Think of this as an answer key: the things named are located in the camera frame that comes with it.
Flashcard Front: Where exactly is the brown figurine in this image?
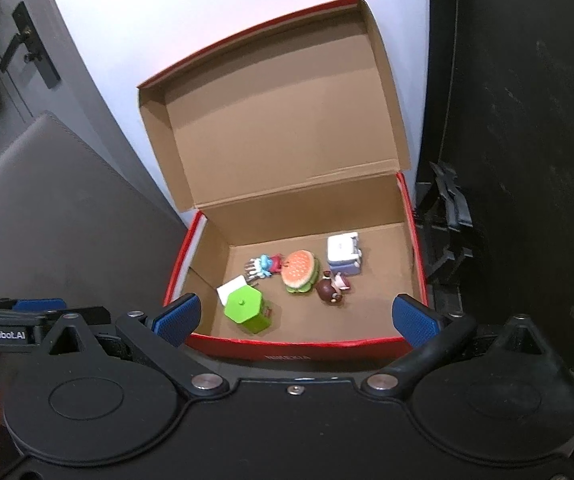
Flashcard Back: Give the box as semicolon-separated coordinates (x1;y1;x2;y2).
315;270;353;306

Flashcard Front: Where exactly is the black door handle plate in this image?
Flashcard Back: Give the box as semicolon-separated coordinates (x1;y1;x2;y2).
0;1;62;88

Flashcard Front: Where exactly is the white wall charger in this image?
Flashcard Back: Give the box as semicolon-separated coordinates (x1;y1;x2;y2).
216;275;250;305

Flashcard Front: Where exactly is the burger toy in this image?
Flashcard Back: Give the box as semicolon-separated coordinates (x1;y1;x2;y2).
281;250;320;295

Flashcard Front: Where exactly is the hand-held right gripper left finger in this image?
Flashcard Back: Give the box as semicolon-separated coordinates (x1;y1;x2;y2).
42;294;230;396

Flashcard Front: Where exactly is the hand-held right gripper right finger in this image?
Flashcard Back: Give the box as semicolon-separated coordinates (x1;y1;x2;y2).
362;295;548;396

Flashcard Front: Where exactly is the green hexagonal box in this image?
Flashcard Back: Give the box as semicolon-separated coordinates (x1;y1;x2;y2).
223;282;274;336

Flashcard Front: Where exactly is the black monitor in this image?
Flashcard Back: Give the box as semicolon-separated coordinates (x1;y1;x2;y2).
412;0;574;371

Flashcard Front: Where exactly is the blue and red figurine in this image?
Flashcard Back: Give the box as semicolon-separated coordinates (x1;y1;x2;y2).
244;253;285;281

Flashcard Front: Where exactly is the grey leather desk mat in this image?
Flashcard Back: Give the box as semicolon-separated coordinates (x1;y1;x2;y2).
0;112;193;321

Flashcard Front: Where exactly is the red cardboard shoe box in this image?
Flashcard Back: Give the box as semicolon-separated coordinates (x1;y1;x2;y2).
137;0;430;361

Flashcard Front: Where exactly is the white and blue cube toy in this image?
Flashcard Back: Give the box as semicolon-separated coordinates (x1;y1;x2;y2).
326;231;363;277

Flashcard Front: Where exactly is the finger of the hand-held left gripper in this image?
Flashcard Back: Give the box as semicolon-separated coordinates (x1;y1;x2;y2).
44;305;114;335
0;297;68;313

